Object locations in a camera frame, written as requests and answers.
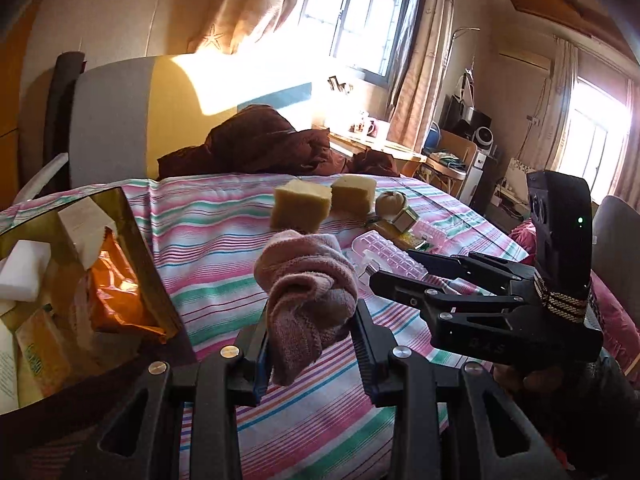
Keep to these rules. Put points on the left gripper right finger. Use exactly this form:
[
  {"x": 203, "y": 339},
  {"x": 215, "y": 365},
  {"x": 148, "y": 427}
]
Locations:
[{"x": 450, "y": 423}]

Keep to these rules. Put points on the green gold small box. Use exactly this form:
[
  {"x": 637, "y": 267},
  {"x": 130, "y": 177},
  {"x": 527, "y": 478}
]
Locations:
[{"x": 405, "y": 219}]

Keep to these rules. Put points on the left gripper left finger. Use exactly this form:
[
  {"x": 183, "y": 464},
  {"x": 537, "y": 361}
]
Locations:
[{"x": 140, "y": 438}]

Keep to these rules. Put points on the right beige curtain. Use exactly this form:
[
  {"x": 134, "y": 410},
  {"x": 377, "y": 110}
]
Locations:
[{"x": 415, "y": 93}]

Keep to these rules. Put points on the orange snack bag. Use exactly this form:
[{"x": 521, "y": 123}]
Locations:
[{"x": 115, "y": 303}]

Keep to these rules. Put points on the wooden desk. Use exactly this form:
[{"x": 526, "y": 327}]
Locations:
[{"x": 356, "y": 143}]

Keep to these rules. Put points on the white mini fridge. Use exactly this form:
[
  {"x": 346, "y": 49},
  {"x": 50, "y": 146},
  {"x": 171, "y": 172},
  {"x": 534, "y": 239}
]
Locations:
[{"x": 472, "y": 178}]

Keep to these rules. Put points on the grey yellow blue headboard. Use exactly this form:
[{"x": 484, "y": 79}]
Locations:
[{"x": 127, "y": 115}]

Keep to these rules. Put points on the white foam block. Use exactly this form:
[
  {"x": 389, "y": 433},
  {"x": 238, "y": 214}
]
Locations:
[{"x": 22, "y": 271}]

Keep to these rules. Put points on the dark brown blanket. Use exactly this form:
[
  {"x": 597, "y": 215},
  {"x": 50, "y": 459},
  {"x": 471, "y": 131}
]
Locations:
[{"x": 258, "y": 140}]

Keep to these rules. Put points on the wooden chair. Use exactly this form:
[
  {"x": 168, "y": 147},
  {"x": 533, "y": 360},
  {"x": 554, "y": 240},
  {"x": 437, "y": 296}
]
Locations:
[{"x": 615, "y": 250}]

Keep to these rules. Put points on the cracker biscuit pack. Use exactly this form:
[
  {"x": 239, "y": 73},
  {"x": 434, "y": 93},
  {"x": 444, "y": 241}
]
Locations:
[{"x": 42, "y": 346}]

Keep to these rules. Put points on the white round fan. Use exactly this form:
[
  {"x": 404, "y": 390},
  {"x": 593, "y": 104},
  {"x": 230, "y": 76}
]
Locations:
[{"x": 483, "y": 138}]

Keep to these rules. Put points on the striped pink green bedsheet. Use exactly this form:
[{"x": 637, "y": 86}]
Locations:
[{"x": 226, "y": 264}]

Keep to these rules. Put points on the folding side table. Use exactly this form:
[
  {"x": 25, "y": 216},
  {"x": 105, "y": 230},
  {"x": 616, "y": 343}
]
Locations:
[{"x": 443, "y": 170}]

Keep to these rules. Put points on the yellow sponge block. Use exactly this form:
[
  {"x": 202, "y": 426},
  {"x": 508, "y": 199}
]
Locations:
[
  {"x": 353, "y": 196},
  {"x": 301, "y": 206}
]

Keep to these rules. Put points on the white printed box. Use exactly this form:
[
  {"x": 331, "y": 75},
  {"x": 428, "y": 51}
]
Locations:
[{"x": 8, "y": 372}]

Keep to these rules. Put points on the pink knit cloth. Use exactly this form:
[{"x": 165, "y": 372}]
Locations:
[{"x": 312, "y": 293}]

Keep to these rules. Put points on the pink transparent plastic case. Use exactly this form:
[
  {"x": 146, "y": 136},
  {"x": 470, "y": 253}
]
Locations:
[{"x": 371, "y": 252}]

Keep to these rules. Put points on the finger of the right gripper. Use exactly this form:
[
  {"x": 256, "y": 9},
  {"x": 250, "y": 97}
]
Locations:
[
  {"x": 472, "y": 325},
  {"x": 496, "y": 275}
]

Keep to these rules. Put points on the rolled light green sock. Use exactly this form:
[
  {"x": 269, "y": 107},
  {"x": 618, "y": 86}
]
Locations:
[{"x": 389, "y": 204}]

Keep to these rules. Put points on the gold metal tin tray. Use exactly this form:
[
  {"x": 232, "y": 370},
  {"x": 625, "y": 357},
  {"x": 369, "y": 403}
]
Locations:
[{"x": 83, "y": 309}]

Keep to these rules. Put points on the pink quilted bed cover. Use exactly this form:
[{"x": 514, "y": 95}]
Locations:
[{"x": 621, "y": 335}]

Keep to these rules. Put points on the beige cardboard box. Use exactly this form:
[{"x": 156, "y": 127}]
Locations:
[{"x": 85, "y": 224}]

